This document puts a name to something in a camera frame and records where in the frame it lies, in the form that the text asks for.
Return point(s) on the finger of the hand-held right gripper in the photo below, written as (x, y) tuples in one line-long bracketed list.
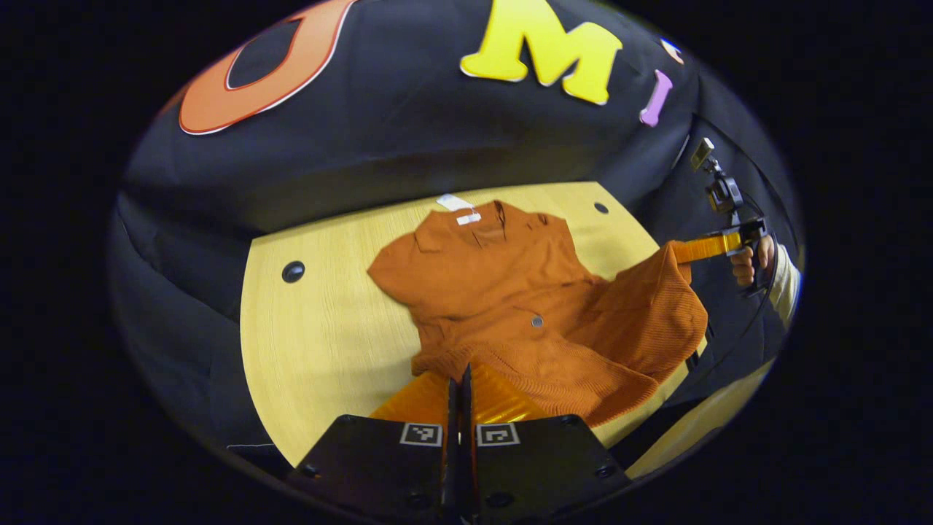
[(711, 247)]

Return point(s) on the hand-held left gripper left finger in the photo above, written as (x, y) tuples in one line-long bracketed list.
[(379, 467)]

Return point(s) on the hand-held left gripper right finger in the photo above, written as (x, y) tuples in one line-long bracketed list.
[(539, 467)]

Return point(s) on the black backdrop cloth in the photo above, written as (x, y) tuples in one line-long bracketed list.
[(379, 131)]

